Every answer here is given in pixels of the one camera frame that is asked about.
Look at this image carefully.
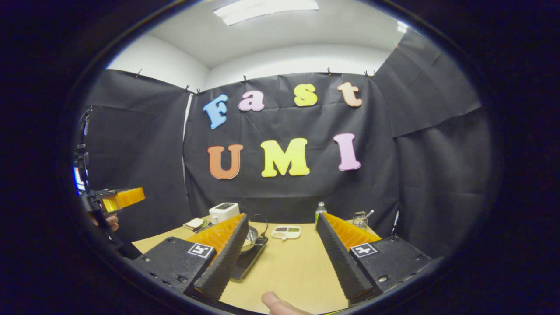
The white divided bean dish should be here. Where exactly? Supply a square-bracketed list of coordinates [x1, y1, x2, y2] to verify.
[271, 225, 302, 241]

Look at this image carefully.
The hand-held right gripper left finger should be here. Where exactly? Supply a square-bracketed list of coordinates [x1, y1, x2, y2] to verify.
[133, 213, 250, 303]

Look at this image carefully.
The black power cable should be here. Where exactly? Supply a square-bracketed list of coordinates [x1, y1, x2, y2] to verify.
[248, 213, 269, 239]

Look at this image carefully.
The white toaster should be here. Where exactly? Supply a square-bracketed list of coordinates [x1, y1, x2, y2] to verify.
[209, 202, 240, 224]

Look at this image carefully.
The black induction cooktop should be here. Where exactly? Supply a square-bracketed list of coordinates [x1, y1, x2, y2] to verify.
[230, 235, 269, 281]

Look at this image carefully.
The black backdrop cloth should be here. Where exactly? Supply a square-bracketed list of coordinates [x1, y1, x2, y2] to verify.
[72, 31, 493, 259]

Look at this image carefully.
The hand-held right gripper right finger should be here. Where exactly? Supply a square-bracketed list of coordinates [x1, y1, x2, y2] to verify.
[316, 212, 434, 306]

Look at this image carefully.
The stainless steel pot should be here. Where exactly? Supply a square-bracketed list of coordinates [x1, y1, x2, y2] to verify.
[240, 225, 259, 254]

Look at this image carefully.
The large ceiling light panel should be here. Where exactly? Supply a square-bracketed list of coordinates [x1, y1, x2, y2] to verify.
[213, 0, 319, 26]

